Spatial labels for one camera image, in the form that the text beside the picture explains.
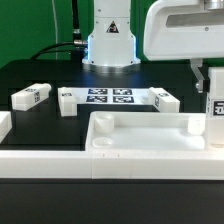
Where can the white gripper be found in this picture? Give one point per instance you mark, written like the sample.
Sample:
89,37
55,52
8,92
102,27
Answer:
185,29

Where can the white desk top tray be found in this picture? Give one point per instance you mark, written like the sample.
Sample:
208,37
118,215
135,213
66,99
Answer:
148,131

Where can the white sheet with tags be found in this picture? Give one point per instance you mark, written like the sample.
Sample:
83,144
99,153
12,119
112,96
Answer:
118,96

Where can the white front fence bar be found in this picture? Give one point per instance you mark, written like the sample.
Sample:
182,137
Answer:
84,165

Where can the white left fence block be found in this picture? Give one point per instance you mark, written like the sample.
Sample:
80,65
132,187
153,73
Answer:
5,124

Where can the black vertical cable connector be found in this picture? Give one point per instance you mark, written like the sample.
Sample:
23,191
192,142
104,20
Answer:
76,27

